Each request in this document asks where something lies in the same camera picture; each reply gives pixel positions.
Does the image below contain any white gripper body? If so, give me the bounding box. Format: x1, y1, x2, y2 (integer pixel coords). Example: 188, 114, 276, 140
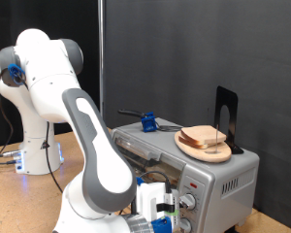
136, 182, 168, 221

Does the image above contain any spatula with blue grip block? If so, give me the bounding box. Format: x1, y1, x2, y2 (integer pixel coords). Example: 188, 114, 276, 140
117, 109, 184, 134

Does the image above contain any silver oven knob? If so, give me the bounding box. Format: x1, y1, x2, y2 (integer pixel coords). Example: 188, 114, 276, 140
178, 217, 193, 233
178, 192, 198, 212

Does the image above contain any silver toaster oven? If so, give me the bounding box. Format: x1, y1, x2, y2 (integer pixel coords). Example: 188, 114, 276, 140
110, 116, 260, 233

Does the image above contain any thin white bread slice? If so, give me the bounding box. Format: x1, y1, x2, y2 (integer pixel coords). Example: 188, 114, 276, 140
178, 135, 210, 150
179, 125, 228, 146

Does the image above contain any round wooden board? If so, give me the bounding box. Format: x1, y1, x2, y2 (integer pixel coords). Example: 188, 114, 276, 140
174, 130, 233, 164

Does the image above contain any thin metal pin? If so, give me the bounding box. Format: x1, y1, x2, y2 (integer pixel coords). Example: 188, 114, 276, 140
214, 124, 219, 153

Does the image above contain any black metal bookend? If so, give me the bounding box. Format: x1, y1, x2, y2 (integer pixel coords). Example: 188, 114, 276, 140
213, 85, 244, 155

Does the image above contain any vertical metal pole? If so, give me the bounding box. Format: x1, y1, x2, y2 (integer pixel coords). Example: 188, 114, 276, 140
98, 0, 106, 115

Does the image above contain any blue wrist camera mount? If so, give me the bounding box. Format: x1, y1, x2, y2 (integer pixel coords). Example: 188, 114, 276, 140
150, 216, 174, 233

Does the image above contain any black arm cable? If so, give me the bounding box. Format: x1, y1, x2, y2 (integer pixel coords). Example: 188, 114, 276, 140
0, 69, 173, 216

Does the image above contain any blue arm cable clip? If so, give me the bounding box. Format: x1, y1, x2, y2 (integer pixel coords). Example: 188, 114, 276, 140
7, 63, 27, 87

